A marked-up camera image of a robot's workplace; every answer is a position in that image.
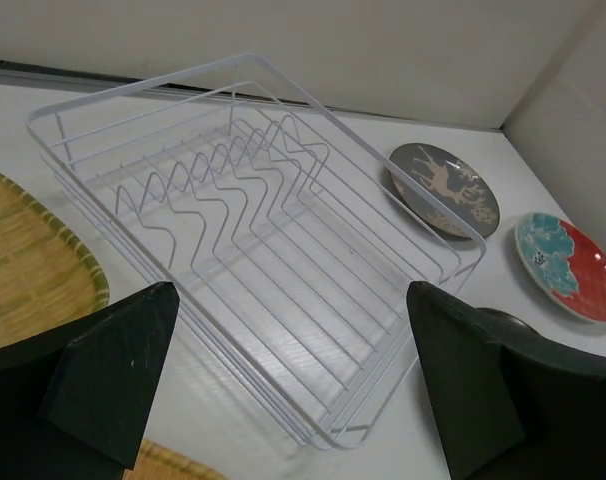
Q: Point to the green-rimmed bamboo tray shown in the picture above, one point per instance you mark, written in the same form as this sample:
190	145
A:
48	276

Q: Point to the teal and red floral plate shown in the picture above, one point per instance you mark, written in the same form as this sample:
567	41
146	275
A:
564	263

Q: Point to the white wire dish rack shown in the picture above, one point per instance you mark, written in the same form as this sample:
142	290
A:
291	257

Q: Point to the orange bamboo tray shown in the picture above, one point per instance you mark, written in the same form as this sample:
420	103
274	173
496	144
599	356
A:
156	462

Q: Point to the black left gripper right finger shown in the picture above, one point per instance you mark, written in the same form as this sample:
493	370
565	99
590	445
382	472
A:
508	403

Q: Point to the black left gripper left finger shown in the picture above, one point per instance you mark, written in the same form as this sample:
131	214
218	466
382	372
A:
75	400

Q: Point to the metal table edge rail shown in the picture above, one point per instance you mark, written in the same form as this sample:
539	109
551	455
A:
36	76

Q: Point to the grey reindeer plate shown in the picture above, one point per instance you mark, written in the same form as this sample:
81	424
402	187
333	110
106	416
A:
449	179

